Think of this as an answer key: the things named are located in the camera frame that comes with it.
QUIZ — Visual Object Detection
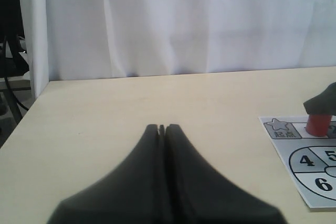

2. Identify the printed number game board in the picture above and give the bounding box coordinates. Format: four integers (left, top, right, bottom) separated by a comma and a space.
259, 116, 335, 209

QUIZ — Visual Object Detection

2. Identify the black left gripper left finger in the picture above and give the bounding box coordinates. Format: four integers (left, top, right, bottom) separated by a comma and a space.
48, 124, 163, 223

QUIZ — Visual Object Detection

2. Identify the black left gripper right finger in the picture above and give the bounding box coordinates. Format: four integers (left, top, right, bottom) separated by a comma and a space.
164, 124, 286, 223

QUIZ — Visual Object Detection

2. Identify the red cylinder game piece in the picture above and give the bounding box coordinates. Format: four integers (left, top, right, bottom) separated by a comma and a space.
306, 114, 332, 137

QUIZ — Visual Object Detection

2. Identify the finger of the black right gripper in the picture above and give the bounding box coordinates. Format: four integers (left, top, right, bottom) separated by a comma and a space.
303, 82, 336, 116

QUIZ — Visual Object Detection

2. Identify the white curtain backdrop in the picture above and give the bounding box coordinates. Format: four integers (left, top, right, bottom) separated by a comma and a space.
20, 0, 335, 96

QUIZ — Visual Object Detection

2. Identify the black equipment stand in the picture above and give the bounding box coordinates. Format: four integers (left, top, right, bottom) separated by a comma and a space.
1, 0, 29, 123

